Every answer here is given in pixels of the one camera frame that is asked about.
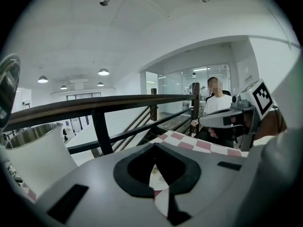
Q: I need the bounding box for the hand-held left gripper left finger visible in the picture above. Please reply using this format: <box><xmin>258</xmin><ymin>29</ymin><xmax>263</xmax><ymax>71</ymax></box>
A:
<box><xmin>36</xmin><ymin>142</ymin><xmax>173</xmax><ymax>227</ymax></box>

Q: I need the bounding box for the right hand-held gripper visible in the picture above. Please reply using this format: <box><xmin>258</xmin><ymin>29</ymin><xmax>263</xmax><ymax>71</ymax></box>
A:
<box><xmin>198</xmin><ymin>79</ymin><xmax>275</xmax><ymax>151</ymax></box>

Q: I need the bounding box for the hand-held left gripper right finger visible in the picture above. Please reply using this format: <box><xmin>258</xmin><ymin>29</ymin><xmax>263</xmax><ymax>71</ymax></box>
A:
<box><xmin>155</xmin><ymin>142</ymin><xmax>258</xmax><ymax>227</ymax></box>

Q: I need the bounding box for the white plastic pitcher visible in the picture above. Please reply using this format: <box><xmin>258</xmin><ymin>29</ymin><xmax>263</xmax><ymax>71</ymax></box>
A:
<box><xmin>0</xmin><ymin>53</ymin><xmax>79</xmax><ymax>198</ymax></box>

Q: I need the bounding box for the person's right forearm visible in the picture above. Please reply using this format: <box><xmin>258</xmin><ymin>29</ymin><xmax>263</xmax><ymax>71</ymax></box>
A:
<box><xmin>253</xmin><ymin>109</ymin><xmax>288</xmax><ymax>141</ymax></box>

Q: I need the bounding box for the red and white checkered tablecloth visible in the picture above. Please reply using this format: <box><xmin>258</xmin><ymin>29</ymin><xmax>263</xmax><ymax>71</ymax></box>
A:
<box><xmin>21</xmin><ymin>130</ymin><xmax>249</xmax><ymax>218</ymax></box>

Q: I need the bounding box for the black metal railing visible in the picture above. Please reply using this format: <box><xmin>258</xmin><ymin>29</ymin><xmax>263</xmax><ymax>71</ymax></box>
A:
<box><xmin>3</xmin><ymin>94</ymin><xmax>201</xmax><ymax>156</ymax></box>

